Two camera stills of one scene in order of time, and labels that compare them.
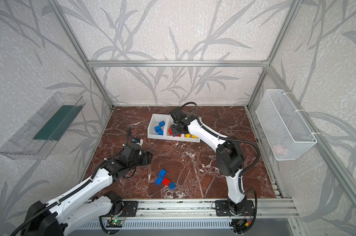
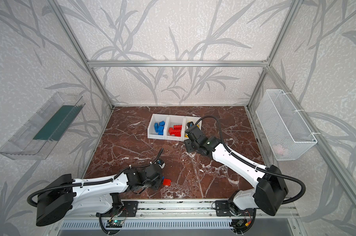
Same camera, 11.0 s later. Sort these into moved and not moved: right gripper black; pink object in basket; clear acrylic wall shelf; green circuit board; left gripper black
Moved: left gripper black; right gripper black
Not moved: pink object in basket; green circuit board; clear acrylic wall shelf
